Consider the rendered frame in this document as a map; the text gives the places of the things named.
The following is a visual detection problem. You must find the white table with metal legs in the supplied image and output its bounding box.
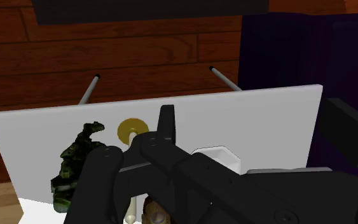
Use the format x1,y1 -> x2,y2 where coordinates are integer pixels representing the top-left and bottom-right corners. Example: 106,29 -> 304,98
0,66 -> 324,224

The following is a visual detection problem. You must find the dark purple furniture piece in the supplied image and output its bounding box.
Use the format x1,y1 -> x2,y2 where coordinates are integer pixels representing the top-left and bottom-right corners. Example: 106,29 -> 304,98
237,12 -> 358,179

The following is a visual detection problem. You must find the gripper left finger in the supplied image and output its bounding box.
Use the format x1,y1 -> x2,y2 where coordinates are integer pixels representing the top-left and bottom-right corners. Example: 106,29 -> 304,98
63,104 -> 304,224

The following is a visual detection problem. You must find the white angular container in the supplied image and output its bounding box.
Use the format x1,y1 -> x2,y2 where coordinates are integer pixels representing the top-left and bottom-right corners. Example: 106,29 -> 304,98
191,145 -> 242,175

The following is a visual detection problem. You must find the green camouflage figure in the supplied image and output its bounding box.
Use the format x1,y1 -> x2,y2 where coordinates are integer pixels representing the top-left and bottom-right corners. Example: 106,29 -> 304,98
50,121 -> 107,214

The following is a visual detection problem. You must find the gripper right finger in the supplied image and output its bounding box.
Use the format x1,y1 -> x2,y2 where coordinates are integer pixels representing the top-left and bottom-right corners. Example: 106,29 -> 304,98
317,97 -> 358,224

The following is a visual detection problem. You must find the brown round object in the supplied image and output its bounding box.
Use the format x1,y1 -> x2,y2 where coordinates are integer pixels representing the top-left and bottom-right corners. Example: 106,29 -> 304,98
141,195 -> 171,224

